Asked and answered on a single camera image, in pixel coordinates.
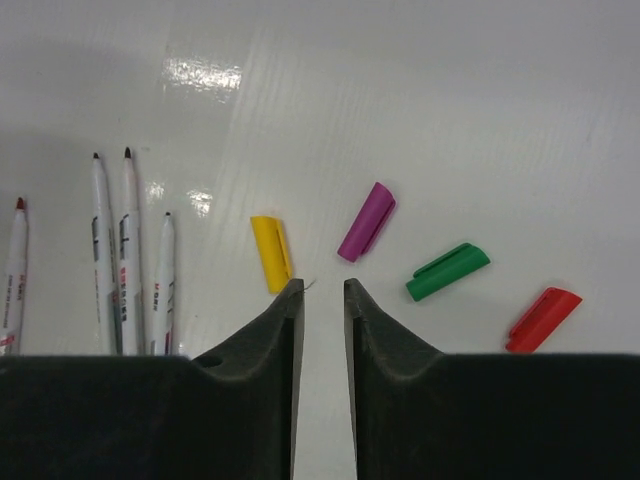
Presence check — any red-end marker pen middle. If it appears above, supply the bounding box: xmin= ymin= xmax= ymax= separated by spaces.
xmin=118 ymin=147 xmax=145 ymax=356

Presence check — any purple pen cap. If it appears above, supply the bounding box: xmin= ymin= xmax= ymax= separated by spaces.
xmin=337 ymin=182 xmax=396 ymax=263

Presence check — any red-end marker pen left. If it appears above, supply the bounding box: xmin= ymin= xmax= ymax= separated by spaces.
xmin=1 ymin=197 xmax=28 ymax=356

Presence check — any yellow pen cap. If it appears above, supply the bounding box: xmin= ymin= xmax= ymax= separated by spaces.
xmin=250 ymin=216 xmax=293 ymax=294

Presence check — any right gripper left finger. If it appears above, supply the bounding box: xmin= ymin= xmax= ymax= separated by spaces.
xmin=1 ymin=279 xmax=304 ymax=479

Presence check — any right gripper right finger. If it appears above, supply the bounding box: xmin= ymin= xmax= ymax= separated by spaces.
xmin=344 ymin=279 xmax=639 ymax=479

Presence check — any green-end white marker pen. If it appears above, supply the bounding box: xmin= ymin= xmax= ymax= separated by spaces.
xmin=150 ymin=212 xmax=175 ymax=356

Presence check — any green pen cap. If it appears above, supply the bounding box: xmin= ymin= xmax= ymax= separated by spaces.
xmin=406 ymin=243 xmax=491 ymax=302

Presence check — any red-end marker pen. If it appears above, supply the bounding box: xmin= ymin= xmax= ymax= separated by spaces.
xmin=118 ymin=147 xmax=145 ymax=356
xmin=1 ymin=197 xmax=28 ymax=356

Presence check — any purple-end white marker pen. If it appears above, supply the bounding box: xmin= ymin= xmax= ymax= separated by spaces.
xmin=91 ymin=153 xmax=121 ymax=355

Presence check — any red pen cap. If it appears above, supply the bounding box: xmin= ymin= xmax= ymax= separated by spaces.
xmin=505 ymin=287 xmax=583 ymax=354

